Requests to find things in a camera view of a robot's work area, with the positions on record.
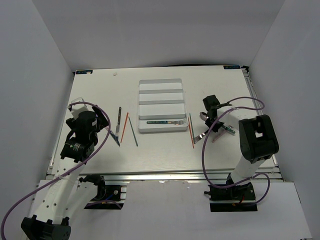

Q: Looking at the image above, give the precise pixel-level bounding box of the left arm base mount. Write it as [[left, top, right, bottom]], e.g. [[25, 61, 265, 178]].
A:
[[78, 174, 127, 210]]

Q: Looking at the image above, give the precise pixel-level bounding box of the blue corner label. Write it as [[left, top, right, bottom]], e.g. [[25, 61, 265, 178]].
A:
[[223, 65, 241, 70], [75, 69, 93, 75]]

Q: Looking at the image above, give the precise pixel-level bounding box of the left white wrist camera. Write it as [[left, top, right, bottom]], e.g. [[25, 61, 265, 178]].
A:
[[67, 97, 88, 119]]

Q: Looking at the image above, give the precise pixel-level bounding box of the green chopstick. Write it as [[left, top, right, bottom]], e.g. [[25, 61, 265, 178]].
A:
[[189, 113, 196, 145], [128, 116, 139, 147]]

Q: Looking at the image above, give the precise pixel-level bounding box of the teal handled spoon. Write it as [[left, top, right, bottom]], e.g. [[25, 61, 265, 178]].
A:
[[199, 111, 236, 135]]

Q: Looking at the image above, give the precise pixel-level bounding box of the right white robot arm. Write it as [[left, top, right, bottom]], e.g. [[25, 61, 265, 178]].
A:
[[201, 95, 279, 200]]

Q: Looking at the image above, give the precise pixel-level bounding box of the dark handled table knife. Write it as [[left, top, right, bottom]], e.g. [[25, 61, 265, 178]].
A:
[[115, 106, 122, 147]]

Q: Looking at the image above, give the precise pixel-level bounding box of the purple cable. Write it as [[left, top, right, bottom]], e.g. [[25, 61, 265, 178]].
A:
[[201, 96, 271, 207], [1, 101, 111, 236]]

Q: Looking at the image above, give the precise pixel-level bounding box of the teal handled fork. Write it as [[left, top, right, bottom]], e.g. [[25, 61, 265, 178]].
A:
[[193, 129, 209, 144], [146, 119, 187, 126]]

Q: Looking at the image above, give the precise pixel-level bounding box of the white four-compartment cutlery tray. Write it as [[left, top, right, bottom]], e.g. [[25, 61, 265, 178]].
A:
[[137, 78, 188, 134]]

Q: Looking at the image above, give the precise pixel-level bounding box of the pink handled spoon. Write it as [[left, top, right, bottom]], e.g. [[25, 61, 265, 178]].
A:
[[211, 131, 226, 143]]

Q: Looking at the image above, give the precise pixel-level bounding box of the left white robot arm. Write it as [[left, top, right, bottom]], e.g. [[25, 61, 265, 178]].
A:
[[21, 101, 110, 240]]

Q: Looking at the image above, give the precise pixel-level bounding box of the orange chopstick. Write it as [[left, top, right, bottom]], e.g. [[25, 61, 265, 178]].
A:
[[120, 112, 129, 143], [187, 116, 195, 149]]

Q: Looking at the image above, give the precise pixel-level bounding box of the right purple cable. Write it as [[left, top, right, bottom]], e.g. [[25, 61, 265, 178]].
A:
[[201, 96, 271, 207]]

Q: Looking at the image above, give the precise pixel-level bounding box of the left blue corner label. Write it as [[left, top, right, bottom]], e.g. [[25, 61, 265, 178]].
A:
[[75, 69, 93, 75]]

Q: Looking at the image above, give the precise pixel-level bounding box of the right blue corner label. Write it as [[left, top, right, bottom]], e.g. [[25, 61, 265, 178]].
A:
[[223, 65, 241, 70]]

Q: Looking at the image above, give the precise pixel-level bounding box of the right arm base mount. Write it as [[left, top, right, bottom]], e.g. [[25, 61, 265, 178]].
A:
[[204, 183, 258, 213]]

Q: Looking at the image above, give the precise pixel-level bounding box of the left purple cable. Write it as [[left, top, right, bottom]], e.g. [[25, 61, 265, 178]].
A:
[[1, 101, 111, 236]]

